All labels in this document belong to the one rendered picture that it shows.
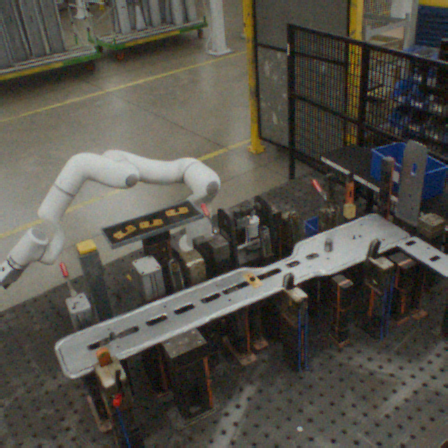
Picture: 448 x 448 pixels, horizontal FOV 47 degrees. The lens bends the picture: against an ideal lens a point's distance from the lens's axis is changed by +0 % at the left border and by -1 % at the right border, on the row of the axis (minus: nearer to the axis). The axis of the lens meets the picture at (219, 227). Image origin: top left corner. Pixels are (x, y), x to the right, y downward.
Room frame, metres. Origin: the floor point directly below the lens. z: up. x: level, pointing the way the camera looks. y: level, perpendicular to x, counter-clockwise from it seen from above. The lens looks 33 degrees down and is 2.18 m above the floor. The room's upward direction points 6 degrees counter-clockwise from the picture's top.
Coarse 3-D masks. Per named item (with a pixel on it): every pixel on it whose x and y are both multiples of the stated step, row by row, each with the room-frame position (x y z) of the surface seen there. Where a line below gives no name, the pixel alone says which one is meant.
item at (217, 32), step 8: (208, 0) 8.70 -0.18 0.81; (216, 0) 8.64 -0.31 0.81; (216, 8) 8.63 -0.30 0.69; (216, 16) 8.62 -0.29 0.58; (216, 24) 8.62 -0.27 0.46; (216, 32) 8.62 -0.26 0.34; (224, 32) 8.69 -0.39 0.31; (208, 40) 8.66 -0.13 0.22; (216, 40) 8.63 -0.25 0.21; (224, 40) 8.69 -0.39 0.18; (216, 48) 8.65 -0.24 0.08; (224, 48) 8.68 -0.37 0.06
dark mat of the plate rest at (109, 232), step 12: (180, 204) 1.79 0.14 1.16; (144, 216) 1.72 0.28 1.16; (156, 216) 1.72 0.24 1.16; (180, 216) 1.70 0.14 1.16; (192, 216) 1.69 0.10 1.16; (108, 228) 1.66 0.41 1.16; (120, 228) 1.65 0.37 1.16; (144, 228) 1.64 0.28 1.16; (156, 228) 1.63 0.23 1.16; (120, 240) 1.57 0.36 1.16
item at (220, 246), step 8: (216, 240) 1.63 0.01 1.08; (224, 240) 1.63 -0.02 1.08; (216, 248) 1.58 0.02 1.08; (224, 248) 1.60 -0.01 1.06; (216, 256) 1.58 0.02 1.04; (224, 256) 1.60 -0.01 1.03; (216, 264) 1.58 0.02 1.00; (224, 264) 1.59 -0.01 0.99; (216, 272) 1.59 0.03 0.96; (224, 272) 1.60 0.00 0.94; (216, 296) 1.61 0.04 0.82; (224, 320) 1.59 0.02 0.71
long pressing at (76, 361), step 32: (352, 224) 1.77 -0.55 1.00; (384, 224) 1.74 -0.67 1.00; (320, 256) 1.57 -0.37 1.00; (352, 256) 1.55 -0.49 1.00; (192, 288) 1.45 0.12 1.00; (224, 288) 1.44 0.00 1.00; (256, 288) 1.42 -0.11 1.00; (128, 320) 1.32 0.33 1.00; (192, 320) 1.29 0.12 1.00; (64, 352) 1.20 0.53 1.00; (128, 352) 1.17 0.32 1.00
